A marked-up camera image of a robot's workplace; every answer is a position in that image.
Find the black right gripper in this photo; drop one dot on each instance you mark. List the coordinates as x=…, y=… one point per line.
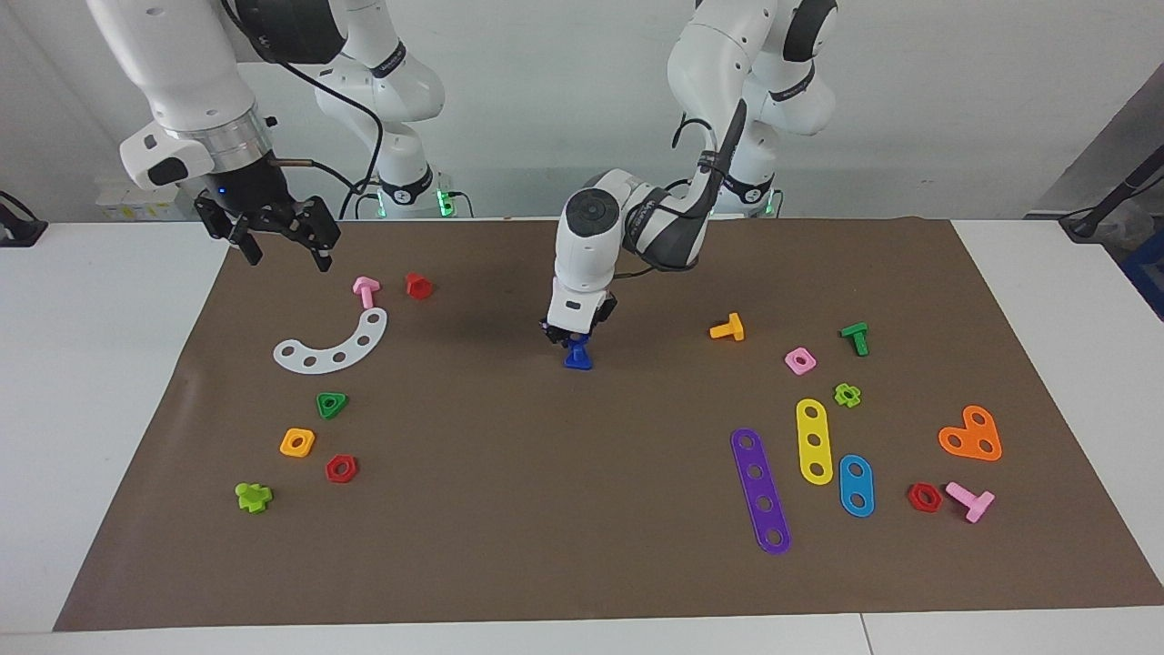
x=250, y=196

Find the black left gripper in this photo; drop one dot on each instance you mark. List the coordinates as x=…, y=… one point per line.
x=605, y=307

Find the blue triangle-head toy screw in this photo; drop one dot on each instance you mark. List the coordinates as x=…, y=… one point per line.
x=577, y=361

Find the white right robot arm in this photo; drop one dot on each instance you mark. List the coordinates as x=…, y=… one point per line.
x=173, y=73

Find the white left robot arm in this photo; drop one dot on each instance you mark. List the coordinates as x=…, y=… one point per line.
x=591, y=255

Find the pink toy screw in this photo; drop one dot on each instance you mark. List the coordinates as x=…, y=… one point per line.
x=366, y=291
x=969, y=500

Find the red hexagon-head toy screw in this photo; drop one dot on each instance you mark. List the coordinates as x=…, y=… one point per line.
x=418, y=287

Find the orange toy screw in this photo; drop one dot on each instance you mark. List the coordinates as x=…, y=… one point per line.
x=727, y=327

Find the green triangle toy nut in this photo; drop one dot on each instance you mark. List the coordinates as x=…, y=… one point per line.
x=323, y=411

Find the orange square toy nut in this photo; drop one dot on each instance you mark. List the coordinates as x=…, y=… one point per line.
x=285, y=448

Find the red hexagon toy nut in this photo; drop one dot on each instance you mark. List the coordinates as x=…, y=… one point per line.
x=912, y=498
x=330, y=471

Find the pink square toy nut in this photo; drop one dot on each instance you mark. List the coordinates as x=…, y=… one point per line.
x=809, y=367

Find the light green cross nut left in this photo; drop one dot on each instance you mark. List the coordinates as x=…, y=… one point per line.
x=253, y=498

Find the light green cross nut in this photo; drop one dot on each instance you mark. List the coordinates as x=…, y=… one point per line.
x=253, y=498
x=840, y=397

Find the dark green toy screw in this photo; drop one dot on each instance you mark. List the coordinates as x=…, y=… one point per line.
x=857, y=338

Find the white curved five-hole plate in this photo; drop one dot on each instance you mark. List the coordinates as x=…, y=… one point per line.
x=355, y=344

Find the brown table mat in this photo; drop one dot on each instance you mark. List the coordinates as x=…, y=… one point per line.
x=546, y=500

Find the white cardboard box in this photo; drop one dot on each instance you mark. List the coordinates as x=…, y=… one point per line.
x=118, y=207

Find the purple four-hole plate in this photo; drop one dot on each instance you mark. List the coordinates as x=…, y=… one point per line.
x=757, y=473

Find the yellow three-hole plate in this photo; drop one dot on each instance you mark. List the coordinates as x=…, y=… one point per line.
x=813, y=428

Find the blue two-hole plate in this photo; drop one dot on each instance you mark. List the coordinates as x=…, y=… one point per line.
x=856, y=486

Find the orange three-hole angled plate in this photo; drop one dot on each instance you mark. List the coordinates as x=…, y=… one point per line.
x=978, y=441

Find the black stand pole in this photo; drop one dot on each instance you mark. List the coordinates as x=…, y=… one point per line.
x=1118, y=196

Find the blue crate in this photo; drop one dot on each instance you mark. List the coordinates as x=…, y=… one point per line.
x=1150, y=273

